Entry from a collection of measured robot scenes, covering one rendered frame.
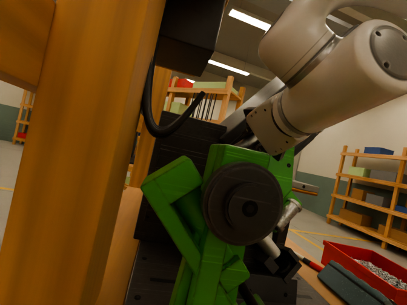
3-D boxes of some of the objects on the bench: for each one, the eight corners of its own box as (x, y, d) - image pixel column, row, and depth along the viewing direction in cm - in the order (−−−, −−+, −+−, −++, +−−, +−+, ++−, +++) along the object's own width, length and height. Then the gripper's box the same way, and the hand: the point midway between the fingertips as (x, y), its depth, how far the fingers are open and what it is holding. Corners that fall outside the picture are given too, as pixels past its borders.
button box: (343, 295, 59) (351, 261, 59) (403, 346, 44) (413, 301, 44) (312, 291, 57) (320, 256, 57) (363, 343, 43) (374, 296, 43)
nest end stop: (271, 274, 50) (285, 259, 52) (287, 284, 44) (302, 266, 46) (268, 270, 50) (282, 254, 52) (283, 279, 44) (298, 261, 46)
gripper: (251, 80, 35) (217, 121, 53) (310, 167, 34) (256, 179, 52) (283, 63, 38) (241, 108, 55) (340, 143, 37) (278, 163, 54)
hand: (252, 140), depth 51 cm, fingers closed on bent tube, 3 cm apart
